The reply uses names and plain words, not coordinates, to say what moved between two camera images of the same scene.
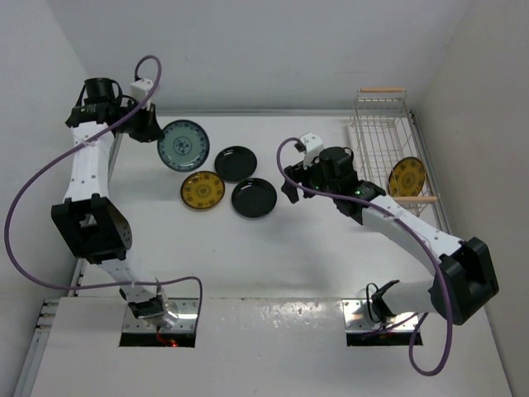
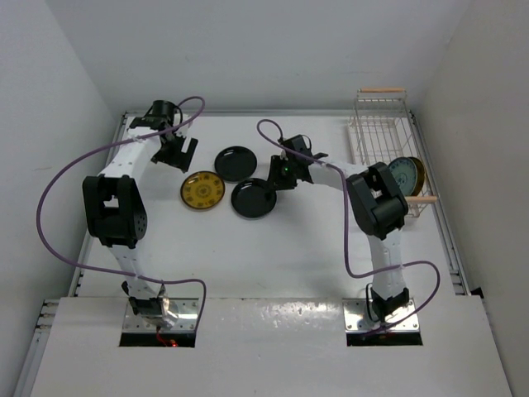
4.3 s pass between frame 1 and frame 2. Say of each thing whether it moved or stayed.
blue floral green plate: moved
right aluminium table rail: stayed
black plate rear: stayed
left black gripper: moved
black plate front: stayed
